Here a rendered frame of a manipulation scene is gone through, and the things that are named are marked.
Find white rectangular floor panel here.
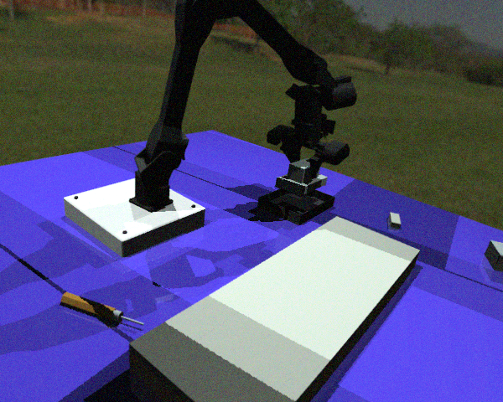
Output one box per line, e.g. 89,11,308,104
128,216,420,402

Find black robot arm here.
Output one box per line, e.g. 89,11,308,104
128,0,357,213

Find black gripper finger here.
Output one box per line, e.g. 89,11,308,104
310,155,324,179
280,144,302,163

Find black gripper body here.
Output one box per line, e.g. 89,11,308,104
267,115,350,165

